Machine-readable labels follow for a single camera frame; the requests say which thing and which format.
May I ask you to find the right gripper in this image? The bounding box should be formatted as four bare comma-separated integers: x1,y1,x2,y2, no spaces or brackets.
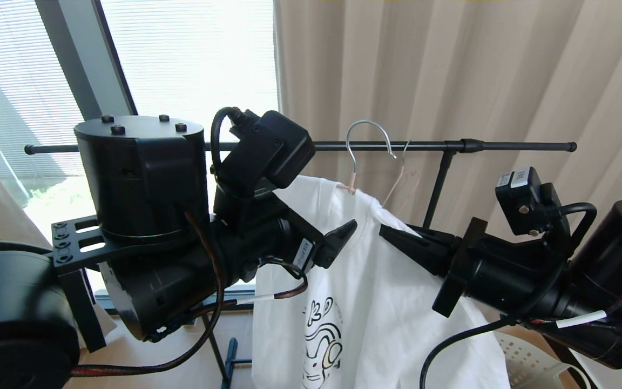
431,216,622,371

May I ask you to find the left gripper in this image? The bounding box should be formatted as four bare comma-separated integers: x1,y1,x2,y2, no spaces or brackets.
99,215,327,343

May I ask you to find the white printed t-shirt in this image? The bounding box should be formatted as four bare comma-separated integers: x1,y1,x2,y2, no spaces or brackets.
251,174,511,389

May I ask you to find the pink clothes hanger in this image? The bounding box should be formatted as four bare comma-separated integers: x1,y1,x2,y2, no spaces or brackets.
381,140,421,217
336,119,398,196

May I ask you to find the white laundry basket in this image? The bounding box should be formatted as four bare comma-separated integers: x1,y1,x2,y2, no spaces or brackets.
492,330,592,389

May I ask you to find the black clothes rack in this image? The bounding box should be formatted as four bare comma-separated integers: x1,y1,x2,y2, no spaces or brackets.
24,138,578,389

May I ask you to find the window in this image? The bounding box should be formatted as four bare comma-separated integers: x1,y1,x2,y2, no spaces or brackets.
0,0,282,311

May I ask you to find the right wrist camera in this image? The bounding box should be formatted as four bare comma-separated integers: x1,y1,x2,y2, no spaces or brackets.
495,166,571,254

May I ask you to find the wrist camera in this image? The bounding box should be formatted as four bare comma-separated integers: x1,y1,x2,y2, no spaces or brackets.
214,110,317,217
495,166,571,254

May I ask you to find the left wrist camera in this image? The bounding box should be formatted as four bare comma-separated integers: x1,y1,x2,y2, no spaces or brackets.
214,110,317,217

